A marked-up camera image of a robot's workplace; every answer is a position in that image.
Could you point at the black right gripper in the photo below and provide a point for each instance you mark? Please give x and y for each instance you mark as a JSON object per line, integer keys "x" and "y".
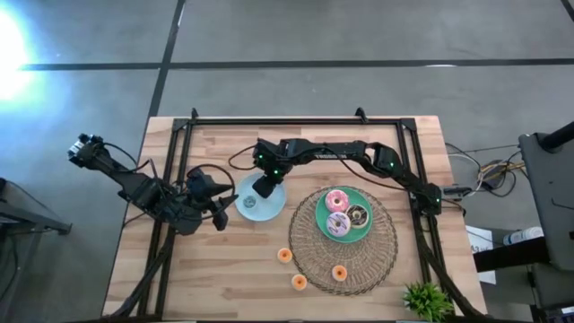
{"x": 270, "y": 182}

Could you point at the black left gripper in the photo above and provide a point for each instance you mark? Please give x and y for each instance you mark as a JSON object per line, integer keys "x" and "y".
{"x": 199, "y": 186}

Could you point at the small grey donut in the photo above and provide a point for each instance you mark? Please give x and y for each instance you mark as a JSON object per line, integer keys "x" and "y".
{"x": 246, "y": 205}

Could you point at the pink sprinkled donut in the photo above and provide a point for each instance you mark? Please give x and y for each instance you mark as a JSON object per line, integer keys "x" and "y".
{"x": 332, "y": 197}

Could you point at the donut with yellow icing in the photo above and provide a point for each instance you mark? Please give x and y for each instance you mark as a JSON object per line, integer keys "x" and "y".
{"x": 281, "y": 258}

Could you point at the purple iced donut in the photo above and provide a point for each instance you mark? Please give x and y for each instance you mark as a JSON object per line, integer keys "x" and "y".
{"x": 332, "y": 229}

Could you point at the brown glazed donut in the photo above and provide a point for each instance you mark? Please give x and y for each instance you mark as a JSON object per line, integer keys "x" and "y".
{"x": 364, "y": 222}

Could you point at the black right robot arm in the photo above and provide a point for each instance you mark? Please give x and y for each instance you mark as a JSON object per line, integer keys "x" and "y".
{"x": 341, "y": 150}

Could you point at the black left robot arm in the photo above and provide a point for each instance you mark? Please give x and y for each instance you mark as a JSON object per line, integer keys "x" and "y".
{"x": 134, "y": 184}

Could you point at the light blue plate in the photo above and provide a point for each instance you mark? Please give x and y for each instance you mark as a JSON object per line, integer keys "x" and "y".
{"x": 269, "y": 211}

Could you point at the teal plate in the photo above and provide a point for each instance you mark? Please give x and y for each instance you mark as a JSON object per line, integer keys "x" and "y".
{"x": 322, "y": 226}

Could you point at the donut with sprinkled icing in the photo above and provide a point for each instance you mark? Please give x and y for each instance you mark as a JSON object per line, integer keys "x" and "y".
{"x": 295, "y": 284}

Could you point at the round woven placemat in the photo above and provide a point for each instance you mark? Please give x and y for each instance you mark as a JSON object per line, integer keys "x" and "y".
{"x": 367, "y": 269}

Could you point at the grey power adapter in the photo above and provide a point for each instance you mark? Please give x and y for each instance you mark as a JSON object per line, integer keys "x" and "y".
{"x": 455, "y": 192}

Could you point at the black side table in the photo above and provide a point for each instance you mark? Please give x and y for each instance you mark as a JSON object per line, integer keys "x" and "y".
{"x": 27, "y": 211}

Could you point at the green potted plant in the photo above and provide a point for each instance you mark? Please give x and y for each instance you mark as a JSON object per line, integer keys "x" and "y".
{"x": 428, "y": 301}

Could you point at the white paper sheet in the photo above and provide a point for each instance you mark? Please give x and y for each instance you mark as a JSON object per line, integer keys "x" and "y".
{"x": 480, "y": 242}

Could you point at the black shelf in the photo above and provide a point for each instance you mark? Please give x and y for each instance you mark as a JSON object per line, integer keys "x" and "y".
{"x": 511, "y": 255}

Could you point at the white bottle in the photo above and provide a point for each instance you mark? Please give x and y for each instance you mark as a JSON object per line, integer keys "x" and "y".
{"x": 524, "y": 235}

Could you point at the grey cart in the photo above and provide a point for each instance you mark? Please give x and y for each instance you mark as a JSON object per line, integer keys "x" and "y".
{"x": 551, "y": 193}

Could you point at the black aluminium table frame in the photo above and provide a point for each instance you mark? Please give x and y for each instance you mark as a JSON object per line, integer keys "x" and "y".
{"x": 291, "y": 121}

